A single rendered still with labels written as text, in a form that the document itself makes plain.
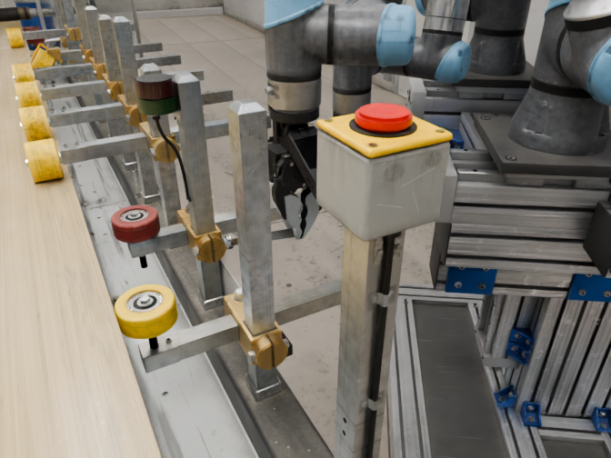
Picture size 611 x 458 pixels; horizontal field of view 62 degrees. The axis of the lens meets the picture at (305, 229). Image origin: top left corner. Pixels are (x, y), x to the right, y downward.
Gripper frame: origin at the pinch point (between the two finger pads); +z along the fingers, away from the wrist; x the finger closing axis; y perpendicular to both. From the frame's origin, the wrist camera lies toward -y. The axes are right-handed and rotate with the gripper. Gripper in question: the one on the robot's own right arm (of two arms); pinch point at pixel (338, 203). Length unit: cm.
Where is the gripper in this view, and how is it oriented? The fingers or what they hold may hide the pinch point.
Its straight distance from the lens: 110.8
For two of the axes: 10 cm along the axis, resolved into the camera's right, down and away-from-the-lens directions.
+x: -4.7, -4.5, 7.6
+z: 0.0, 8.6, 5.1
